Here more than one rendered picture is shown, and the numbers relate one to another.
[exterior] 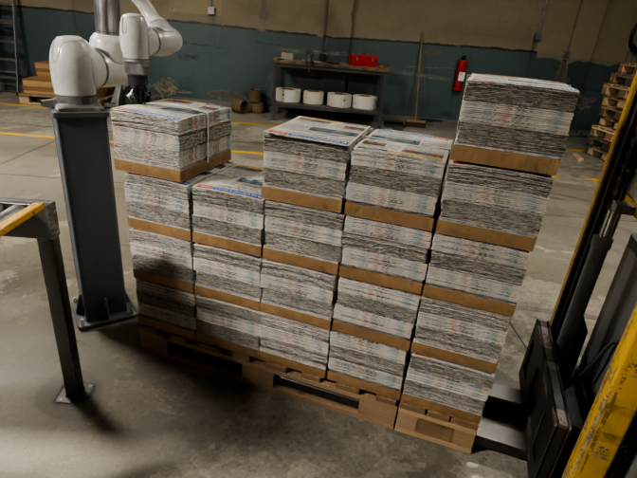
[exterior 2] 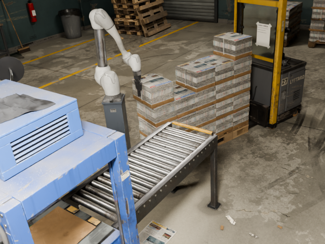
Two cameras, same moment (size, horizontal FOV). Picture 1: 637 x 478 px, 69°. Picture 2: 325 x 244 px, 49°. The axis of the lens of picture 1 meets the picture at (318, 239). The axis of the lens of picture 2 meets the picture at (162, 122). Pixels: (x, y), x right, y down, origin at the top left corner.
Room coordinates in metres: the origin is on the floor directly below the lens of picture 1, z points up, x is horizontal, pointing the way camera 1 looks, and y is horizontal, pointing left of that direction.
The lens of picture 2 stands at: (-0.56, 3.24, 2.40)
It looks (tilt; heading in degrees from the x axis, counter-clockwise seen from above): 28 degrees down; 310
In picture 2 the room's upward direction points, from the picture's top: 5 degrees counter-clockwise
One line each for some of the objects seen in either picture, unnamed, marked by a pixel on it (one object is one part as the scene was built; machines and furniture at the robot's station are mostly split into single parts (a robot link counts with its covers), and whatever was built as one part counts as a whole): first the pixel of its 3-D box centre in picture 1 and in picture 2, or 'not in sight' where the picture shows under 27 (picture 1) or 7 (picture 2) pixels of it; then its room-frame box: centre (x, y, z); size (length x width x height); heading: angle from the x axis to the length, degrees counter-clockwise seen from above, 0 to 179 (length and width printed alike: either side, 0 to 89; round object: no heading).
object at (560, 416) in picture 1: (540, 395); (249, 109); (1.37, -0.88, 0.20); 0.62 x 0.05 x 0.30; 163
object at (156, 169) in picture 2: not in sight; (147, 166); (1.09, 1.53, 0.77); 0.47 x 0.05 x 0.05; 2
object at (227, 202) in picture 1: (279, 280); (187, 120); (1.67, 0.15, 0.42); 1.17 x 0.39 x 0.83; 73
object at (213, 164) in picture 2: not in sight; (214, 177); (0.87, 0.88, 0.34); 0.06 x 0.06 x 0.68; 2
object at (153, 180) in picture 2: not in sight; (137, 174); (1.09, 1.66, 0.77); 0.47 x 0.05 x 0.05; 2
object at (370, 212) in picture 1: (397, 198); (214, 76); (1.55, -0.27, 0.86); 0.38 x 0.29 x 0.04; 164
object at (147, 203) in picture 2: not in sight; (173, 178); (0.84, 1.52, 0.74); 1.34 x 0.05 x 0.12; 92
